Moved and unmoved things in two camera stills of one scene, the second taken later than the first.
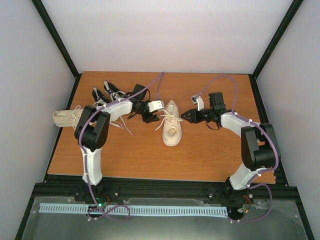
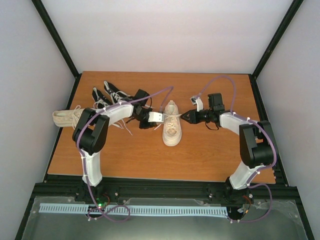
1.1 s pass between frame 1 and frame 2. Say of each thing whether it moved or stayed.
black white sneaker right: stayed
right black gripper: stayed
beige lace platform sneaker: stayed
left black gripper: moved
